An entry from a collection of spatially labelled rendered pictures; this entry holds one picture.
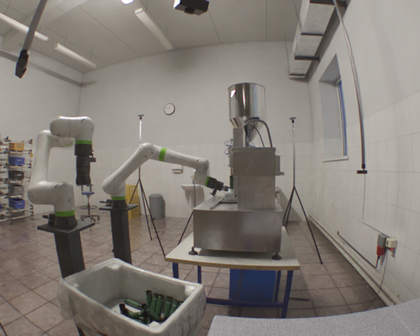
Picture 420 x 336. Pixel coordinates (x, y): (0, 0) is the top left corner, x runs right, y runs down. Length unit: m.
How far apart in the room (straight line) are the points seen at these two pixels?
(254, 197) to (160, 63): 5.53
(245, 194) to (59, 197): 1.03
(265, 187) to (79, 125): 1.00
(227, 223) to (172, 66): 5.33
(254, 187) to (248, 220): 0.18
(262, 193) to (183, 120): 4.47
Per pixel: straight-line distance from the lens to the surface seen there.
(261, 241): 1.19
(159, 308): 1.21
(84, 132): 1.09
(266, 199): 1.20
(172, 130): 5.54
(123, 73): 6.90
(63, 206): 1.29
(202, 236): 1.22
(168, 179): 5.49
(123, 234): 1.91
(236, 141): 1.20
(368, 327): 0.82
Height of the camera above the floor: 1.25
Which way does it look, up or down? level
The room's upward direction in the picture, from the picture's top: straight up
